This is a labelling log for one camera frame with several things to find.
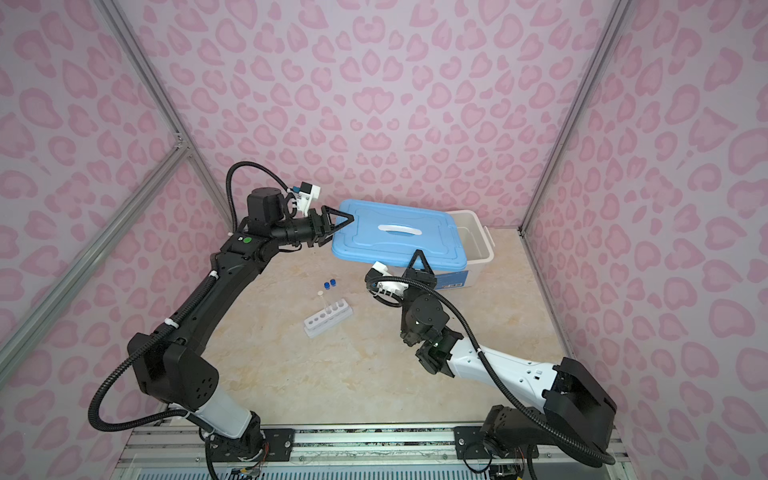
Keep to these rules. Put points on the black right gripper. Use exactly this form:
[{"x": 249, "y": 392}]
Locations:
[{"x": 427, "y": 275}]

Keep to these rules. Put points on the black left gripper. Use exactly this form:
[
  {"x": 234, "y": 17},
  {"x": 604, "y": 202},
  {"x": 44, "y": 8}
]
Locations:
[{"x": 317, "y": 226}]

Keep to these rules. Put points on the blue plastic bin lid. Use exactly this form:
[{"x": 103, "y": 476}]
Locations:
[{"x": 391, "y": 234}]

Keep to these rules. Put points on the white plastic storage bin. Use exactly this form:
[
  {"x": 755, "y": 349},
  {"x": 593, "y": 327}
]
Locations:
[{"x": 479, "y": 248}]

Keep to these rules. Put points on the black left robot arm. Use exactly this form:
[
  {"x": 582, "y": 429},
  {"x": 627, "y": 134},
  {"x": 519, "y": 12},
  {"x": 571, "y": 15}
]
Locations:
[{"x": 169, "y": 365}]

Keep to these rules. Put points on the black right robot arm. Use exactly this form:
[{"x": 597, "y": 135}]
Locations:
[{"x": 561, "y": 404}]

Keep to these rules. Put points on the white test tube rack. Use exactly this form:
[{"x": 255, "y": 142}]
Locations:
[{"x": 327, "y": 318}]

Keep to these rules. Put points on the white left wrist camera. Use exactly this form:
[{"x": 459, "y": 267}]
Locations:
[{"x": 305, "y": 194}]

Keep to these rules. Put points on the aluminium frame strut left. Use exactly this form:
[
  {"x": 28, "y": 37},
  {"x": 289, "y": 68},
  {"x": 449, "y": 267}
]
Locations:
[{"x": 39, "y": 319}]

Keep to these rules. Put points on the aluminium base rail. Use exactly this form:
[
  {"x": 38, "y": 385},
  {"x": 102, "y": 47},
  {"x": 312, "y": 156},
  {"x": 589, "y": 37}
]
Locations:
[{"x": 175, "y": 450}]

